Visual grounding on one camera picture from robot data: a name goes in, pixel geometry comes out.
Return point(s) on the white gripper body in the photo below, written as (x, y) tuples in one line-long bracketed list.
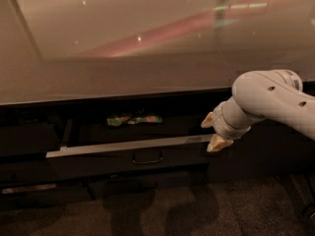
[(221, 124)]

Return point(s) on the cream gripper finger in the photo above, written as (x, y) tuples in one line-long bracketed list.
[(217, 143), (207, 122)]

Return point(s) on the dark drawer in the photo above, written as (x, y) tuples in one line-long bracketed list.
[(93, 150), (45, 195), (26, 172), (142, 183), (28, 139)]

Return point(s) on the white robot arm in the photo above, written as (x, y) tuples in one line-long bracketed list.
[(258, 95)]

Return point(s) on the green snack bag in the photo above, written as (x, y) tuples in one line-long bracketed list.
[(117, 121)]

